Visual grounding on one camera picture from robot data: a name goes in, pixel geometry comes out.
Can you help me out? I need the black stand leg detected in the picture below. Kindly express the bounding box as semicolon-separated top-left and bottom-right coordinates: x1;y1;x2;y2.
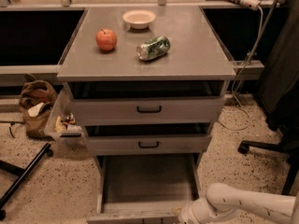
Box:
0;143;53;220

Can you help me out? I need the black office chair base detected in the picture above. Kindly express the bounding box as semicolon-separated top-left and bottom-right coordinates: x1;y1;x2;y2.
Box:
237;121;299;196

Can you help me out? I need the white bowl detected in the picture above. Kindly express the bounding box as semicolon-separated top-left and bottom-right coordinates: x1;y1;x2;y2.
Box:
122;9;156;30

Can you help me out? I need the grey middle drawer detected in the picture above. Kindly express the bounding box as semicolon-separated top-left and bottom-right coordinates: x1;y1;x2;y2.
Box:
85;123;211;155

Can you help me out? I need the grey drawer cabinet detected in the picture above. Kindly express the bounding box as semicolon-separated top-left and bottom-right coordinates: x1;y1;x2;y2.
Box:
56;5;236;179

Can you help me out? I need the grey bottom drawer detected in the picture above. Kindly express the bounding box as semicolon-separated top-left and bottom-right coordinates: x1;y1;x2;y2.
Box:
87;154;201;224

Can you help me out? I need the grey drawer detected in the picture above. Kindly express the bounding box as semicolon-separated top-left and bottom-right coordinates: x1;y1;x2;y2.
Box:
85;123;211;155
87;154;201;224
64;80;226;126

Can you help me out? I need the green crushed soda can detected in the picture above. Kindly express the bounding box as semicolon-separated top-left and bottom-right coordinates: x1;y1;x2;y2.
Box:
136;35;171;61

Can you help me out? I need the grey top drawer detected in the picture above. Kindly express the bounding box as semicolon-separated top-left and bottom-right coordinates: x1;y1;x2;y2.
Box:
64;80;226;126

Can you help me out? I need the red apple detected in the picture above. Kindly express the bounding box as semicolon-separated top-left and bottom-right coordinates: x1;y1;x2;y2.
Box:
95;29;118;51

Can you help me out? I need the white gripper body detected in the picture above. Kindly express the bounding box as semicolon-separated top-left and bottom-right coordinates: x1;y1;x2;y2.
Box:
178;198;217;224

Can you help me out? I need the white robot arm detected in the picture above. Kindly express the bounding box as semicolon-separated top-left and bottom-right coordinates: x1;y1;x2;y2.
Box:
173;183;299;224

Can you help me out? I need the brown paper bag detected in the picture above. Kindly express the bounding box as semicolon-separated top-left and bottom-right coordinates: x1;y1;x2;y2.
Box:
19;74;58;138

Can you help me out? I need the clear plastic bin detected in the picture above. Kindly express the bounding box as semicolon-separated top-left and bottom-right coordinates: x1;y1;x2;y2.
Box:
44;90;84;146

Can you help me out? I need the grey cable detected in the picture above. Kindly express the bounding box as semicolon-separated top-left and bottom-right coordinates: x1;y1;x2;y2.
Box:
218;0;285;133

